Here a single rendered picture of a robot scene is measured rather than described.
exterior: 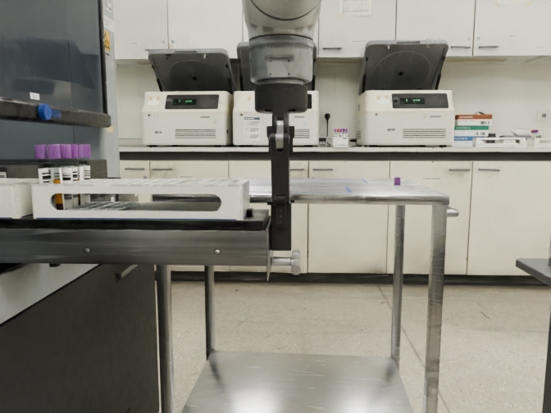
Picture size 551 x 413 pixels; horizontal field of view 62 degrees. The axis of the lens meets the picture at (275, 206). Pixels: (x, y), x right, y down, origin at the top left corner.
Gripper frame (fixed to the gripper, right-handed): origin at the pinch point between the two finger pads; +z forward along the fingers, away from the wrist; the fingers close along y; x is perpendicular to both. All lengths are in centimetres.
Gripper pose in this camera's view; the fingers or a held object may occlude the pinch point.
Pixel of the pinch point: (281, 226)
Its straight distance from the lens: 68.0
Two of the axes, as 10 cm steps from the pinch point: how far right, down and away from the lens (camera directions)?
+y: -0.5, 1.3, -9.9
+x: 10.0, 0.0, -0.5
